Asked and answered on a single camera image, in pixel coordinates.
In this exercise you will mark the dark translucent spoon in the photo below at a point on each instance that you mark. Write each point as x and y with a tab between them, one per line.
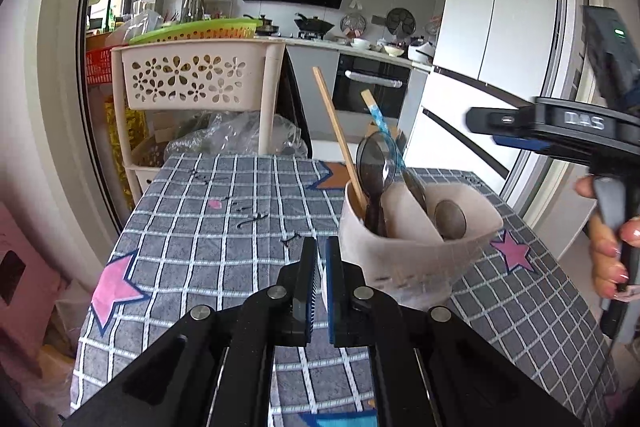
375	167

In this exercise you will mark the blue patterned wooden chopstick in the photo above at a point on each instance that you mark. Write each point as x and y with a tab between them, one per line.
377	117

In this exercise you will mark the beige flower-cutout storage cart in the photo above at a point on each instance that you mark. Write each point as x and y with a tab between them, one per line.
185	77

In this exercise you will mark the white rice cooker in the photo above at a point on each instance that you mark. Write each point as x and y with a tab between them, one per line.
421	52

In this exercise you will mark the white kitchen counter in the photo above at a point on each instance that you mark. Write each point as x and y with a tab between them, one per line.
320	44

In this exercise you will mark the black built-in oven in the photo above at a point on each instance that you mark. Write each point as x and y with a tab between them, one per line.
370	94

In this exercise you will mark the clear plastic bags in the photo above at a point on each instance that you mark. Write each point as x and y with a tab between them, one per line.
230	132

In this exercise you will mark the green plastic tray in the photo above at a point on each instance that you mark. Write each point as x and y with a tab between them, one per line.
200	29

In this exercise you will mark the white door frame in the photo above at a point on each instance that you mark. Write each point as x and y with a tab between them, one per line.
65	57

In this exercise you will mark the grey checked tablecloth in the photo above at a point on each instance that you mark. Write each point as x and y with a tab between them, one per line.
200	232

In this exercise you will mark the pink plastic stool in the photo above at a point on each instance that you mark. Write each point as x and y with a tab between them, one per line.
25	277

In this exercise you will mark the white bowl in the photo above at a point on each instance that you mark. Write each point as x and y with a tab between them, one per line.
394	51

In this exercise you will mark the white refrigerator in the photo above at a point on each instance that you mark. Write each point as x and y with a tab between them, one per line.
500	32

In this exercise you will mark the black wok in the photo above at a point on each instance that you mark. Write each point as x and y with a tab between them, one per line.
314	26

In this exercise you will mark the black spoon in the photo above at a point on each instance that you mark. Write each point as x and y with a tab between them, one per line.
415	192
450	219

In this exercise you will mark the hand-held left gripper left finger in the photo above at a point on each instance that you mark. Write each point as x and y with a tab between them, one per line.
310	287

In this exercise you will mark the black round rack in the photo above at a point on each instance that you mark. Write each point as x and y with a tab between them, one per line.
401	21

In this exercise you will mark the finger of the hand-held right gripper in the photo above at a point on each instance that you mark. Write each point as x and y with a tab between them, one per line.
500	119
520	140

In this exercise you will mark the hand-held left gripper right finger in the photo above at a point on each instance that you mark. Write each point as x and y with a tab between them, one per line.
332	287

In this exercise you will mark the yellow bag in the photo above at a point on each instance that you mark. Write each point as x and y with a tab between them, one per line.
122	132

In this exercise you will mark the beige plastic utensil holder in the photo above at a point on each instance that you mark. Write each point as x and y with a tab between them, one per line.
415	257

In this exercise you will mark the black pot with lid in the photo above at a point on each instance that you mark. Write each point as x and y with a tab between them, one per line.
268	26

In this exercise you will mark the red plastic basket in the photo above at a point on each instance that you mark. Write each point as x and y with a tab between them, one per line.
97	67

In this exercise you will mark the person's right hand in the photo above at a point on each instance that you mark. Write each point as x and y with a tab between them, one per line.
605	257

